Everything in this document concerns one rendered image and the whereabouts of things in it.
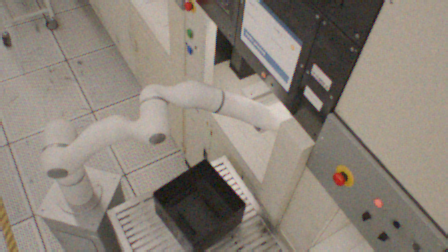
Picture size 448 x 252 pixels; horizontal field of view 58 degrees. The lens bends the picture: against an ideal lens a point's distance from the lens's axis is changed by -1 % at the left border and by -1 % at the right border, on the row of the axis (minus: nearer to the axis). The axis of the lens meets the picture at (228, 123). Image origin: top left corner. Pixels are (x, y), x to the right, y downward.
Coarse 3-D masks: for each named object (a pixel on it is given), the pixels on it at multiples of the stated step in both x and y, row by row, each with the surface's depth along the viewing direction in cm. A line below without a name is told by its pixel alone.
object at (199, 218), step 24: (192, 168) 173; (168, 192) 173; (192, 192) 183; (216, 192) 184; (168, 216) 160; (192, 216) 176; (216, 216) 177; (240, 216) 169; (192, 240) 170; (216, 240) 170
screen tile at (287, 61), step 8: (272, 32) 124; (280, 32) 120; (280, 40) 122; (288, 40) 118; (272, 48) 127; (288, 48) 120; (296, 48) 116; (280, 56) 125; (288, 56) 121; (288, 64) 123
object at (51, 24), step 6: (48, 0) 326; (48, 6) 330; (36, 12) 328; (42, 12) 331; (12, 18) 322; (18, 18) 323; (48, 18) 341; (54, 18) 341; (0, 24) 317; (48, 24) 341; (54, 24) 344; (6, 36) 324; (6, 42) 326
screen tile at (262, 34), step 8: (248, 0) 128; (248, 8) 131; (256, 8) 126; (256, 16) 128; (264, 16) 124; (248, 24) 134; (264, 24) 126; (256, 32) 132; (264, 32) 128; (264, 40) 130
